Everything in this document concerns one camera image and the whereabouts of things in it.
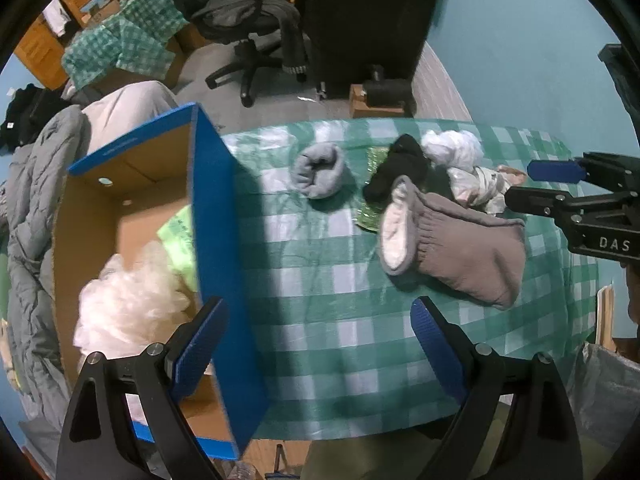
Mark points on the black cabinet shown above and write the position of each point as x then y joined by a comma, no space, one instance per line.
365,20

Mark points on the green checked cloth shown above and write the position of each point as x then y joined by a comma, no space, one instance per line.
130,35

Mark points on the white patterned cloth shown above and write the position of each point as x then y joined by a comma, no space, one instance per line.
475,185

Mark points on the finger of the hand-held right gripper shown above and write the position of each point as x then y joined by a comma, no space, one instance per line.
550,170
530,199

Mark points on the black office chair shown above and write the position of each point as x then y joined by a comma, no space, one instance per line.
250,55

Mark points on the wooden frame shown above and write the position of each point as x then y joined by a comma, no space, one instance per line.
606,315

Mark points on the grey quilt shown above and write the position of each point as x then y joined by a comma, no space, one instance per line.
35,210

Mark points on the pale pink blanket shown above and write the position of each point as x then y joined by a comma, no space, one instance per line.
125,105

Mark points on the brown fuzzy sock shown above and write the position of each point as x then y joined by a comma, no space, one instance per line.
460,250

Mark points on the black pipe-shaped object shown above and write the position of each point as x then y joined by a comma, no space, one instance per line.
387,90

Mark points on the green white checked tablecloth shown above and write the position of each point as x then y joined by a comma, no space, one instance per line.
320,285

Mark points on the white fluffy stuffing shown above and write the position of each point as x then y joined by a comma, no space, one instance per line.
130,300

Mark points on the grey rolled sock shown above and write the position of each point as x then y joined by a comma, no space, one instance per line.
320,170

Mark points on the neon green cloth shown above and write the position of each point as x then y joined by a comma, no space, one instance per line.
180,240

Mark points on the white crumpled cloth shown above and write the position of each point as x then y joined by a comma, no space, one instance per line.
452,149

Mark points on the black sock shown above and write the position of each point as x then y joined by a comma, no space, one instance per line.
400,165

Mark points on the wooden cabinet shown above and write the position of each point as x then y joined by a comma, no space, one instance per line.
45,50

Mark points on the green glitter sponge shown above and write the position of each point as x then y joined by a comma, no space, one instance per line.
370,217

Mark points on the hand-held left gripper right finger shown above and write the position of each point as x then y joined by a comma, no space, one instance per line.
435,345

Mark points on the black clothing pile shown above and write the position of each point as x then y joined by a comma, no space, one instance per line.
30,110

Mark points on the clear plastic bag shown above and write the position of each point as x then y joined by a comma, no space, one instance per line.
605,390

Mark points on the blue cardboard box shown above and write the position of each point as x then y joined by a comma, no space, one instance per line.
220,210

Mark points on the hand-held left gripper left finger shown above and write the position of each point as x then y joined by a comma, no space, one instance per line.
197,345

